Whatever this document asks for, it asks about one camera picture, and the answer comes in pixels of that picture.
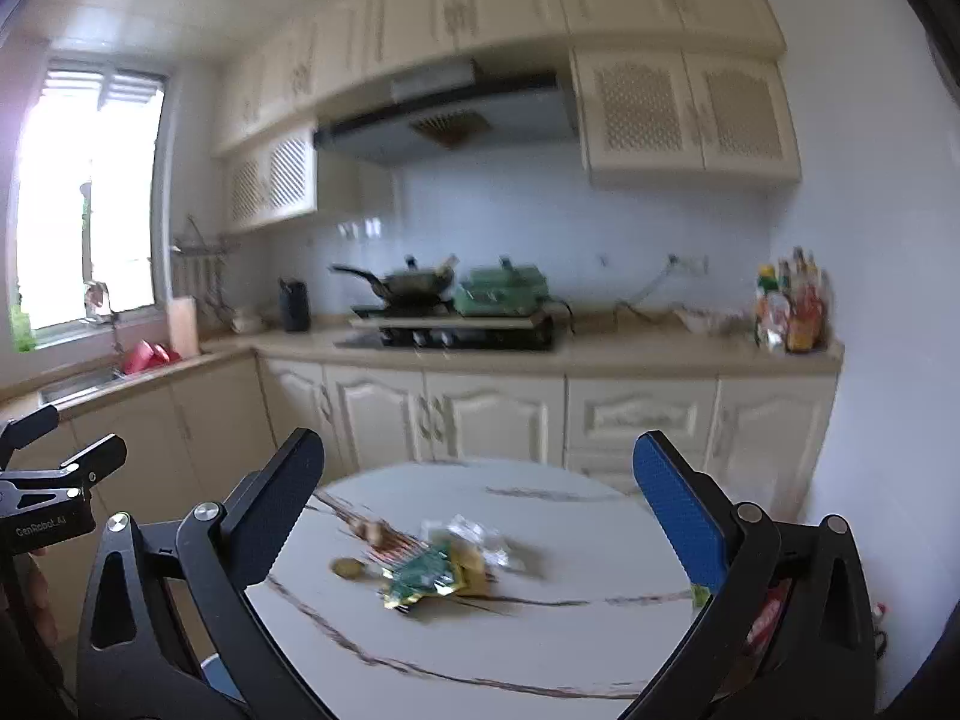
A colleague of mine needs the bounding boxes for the person's left hand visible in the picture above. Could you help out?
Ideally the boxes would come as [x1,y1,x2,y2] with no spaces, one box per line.
[15,551,59,646]

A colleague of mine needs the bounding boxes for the white bowl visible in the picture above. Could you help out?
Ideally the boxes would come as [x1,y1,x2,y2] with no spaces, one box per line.
[671,305,743,335]

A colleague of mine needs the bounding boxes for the cream lattice door cabinet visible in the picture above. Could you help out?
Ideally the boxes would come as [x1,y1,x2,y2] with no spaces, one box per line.
[570,45,803,188]
[221,127,320,233]

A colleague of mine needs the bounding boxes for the green electric cooker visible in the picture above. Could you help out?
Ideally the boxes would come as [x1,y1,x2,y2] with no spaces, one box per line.
[454,259,552,316]

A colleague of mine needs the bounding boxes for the chrome faucet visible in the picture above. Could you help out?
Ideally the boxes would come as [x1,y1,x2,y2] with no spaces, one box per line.
[84,279,125,361]

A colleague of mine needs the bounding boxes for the cluster of condiment bottles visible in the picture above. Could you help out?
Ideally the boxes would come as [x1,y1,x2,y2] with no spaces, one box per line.
[754,246,830,355]

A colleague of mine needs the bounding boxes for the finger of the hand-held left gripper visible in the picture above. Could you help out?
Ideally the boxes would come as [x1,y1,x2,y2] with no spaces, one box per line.
[0,405,61,460]
[56,433,128,485]

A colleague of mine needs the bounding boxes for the wooden cutting board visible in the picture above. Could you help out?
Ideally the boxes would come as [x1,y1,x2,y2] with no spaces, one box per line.
[166,296,200,357]

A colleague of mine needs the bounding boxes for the green snack wrapper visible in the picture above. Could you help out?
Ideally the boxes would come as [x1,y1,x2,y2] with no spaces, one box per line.
[379,540,500,608]

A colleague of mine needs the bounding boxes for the black wok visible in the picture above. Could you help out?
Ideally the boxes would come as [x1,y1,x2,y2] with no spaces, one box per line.
[330,255,460,308]

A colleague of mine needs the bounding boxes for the grey range hood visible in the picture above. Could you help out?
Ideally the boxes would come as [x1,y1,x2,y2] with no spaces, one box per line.
[313,60,578,166]

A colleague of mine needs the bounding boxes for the red snack packet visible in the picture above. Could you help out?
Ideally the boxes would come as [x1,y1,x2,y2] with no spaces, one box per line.
[739,581,792,661]

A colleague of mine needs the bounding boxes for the blue plastic bucket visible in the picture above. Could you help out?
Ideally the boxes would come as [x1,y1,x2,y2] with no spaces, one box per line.
[201,652,252,702]

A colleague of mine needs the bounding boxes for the steel sink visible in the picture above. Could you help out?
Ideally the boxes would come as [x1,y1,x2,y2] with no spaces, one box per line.
[37,367,128,406]

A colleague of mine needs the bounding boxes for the red striped wrapper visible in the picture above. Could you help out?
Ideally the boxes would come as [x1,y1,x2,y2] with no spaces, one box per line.
[366,536,428,567]

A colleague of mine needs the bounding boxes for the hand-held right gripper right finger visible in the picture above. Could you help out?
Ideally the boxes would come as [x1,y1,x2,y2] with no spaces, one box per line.
[621,430,880,720]

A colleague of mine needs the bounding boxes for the black gas stove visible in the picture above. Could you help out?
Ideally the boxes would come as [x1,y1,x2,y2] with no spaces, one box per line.
[335,304,560,352]

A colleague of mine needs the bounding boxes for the wall utensil rack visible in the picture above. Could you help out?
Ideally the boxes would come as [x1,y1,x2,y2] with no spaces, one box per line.
[171,217,241,316]

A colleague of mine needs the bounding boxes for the black kettle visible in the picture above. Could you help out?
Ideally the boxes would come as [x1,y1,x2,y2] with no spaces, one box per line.
[279,277,312,332]

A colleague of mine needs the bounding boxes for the red rubber gloves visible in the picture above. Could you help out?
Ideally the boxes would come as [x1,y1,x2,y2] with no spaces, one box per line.
[121,340,181,376]

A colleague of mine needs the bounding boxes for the kitchen window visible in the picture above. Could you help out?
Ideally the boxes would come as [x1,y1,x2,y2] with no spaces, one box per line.
[13,64,167,352]

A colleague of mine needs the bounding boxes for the clear plastic wrapper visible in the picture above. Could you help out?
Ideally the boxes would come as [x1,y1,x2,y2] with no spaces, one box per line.
[420,514,552,578]

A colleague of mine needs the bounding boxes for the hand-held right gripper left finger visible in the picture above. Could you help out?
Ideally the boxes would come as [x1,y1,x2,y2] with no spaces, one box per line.
[73,427,326,720]

